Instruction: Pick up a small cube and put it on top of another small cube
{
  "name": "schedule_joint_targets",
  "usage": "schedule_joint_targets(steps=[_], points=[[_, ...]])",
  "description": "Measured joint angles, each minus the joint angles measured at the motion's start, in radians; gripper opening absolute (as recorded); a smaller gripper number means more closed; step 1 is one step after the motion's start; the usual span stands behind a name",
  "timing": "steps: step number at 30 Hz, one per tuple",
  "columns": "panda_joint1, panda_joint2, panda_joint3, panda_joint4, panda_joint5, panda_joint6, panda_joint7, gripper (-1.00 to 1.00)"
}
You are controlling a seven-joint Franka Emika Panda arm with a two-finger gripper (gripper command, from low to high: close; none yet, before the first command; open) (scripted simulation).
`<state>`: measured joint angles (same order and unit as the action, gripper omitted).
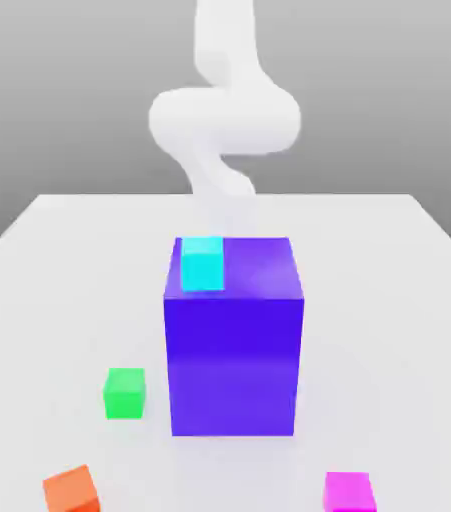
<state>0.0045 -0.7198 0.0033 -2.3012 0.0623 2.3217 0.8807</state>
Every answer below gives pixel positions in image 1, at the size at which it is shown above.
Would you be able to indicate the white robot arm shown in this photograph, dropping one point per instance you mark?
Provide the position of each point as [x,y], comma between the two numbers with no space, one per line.
[225,120]

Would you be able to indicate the large purple box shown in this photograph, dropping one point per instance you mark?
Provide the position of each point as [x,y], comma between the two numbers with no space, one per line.
[233,360]

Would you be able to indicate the small magenta cube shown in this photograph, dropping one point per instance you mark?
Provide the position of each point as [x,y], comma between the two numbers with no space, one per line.
[349,492]

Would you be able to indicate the small orange cube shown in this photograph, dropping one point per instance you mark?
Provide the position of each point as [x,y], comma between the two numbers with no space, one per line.
[71,490]

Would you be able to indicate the small cyan cube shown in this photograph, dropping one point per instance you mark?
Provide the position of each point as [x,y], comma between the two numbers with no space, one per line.
[202,266]

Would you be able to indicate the small green cube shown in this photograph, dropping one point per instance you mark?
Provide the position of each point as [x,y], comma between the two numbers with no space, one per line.
[124,396]

